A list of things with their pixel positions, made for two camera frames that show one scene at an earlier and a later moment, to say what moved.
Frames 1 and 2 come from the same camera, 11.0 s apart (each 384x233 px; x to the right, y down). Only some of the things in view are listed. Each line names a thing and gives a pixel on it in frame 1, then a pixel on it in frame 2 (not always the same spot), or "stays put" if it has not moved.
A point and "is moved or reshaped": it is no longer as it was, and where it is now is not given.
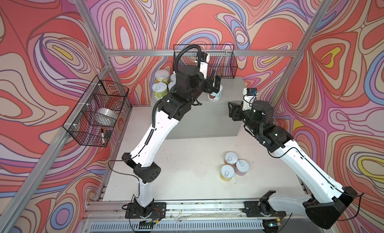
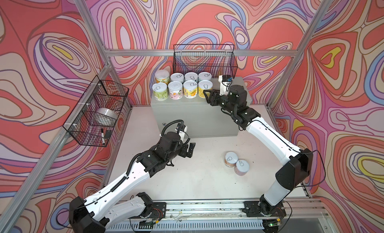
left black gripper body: x=208 y=86 to x=183 y=152
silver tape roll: x=107 y=113 stays put
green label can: x=160 y=90 stays put
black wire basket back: x=221 y=58 stays put
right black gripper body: x=239 y=114 to x=214 y=96
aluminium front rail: x=173 y=209 stays put
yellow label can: x=226 y=172 is moved or reshaped
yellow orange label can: x=162 y=76 stays put
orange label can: x=231 y=158 stays put
